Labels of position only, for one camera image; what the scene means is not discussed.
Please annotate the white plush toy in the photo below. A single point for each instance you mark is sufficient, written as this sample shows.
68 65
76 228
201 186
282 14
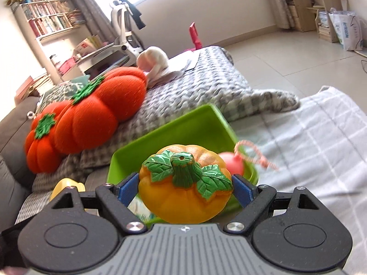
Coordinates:
153 60

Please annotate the red basket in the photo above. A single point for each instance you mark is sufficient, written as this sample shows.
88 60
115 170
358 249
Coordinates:
67 66

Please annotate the orange toy pumpkin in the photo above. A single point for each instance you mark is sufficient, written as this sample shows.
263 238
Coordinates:
172 197

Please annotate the stack of books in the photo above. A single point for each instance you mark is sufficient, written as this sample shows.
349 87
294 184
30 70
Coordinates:
31 87

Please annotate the books on desk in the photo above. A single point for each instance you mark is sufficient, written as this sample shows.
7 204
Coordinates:
89 44

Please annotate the grey checkered blanket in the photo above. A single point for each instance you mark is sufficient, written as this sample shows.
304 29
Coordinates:
200 83

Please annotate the small orange pumpkin cushion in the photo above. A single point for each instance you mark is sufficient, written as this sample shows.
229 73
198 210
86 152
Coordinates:
37 151

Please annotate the white papers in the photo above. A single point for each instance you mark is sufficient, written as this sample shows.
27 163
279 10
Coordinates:
180 64

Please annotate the pink toy pig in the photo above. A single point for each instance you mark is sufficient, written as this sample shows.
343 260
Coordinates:
233 163

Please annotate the white shopping bag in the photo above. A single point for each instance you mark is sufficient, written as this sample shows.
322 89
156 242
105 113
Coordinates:
347 31

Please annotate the wooden shelf desk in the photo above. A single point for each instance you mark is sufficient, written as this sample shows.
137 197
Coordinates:
309 5

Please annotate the white desk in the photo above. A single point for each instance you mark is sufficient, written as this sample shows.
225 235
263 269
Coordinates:
100 63

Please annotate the large orange pumpkin cushion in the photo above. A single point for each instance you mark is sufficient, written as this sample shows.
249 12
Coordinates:
97 111

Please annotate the teal patterned pillow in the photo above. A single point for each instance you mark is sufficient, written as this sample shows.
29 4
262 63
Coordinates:
60 91

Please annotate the yellow plastic cup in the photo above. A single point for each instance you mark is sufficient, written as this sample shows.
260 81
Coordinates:
66 183

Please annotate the grey sofa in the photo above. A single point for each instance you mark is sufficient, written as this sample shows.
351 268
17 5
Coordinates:
11 137

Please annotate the light grey grid sheet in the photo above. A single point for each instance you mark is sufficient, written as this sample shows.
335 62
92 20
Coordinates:
315 149

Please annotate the white office chair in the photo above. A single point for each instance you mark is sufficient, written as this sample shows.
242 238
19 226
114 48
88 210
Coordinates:
126 40

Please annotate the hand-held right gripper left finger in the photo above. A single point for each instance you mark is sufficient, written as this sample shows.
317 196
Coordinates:
129 190

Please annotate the grey patterned curtain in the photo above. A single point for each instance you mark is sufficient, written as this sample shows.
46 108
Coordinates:
86 3

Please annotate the black garment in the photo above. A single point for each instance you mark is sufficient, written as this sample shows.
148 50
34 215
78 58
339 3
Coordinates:
134 13

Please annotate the green plastic box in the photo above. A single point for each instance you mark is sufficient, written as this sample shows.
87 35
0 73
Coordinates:
177 129

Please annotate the red plastic object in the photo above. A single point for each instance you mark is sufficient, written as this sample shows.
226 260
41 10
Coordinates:
196 35

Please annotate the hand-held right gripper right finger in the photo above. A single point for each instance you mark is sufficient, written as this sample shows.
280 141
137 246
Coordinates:
243 192

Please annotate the white bookshelf with books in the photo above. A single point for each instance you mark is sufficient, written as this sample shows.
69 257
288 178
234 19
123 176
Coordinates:
46 20

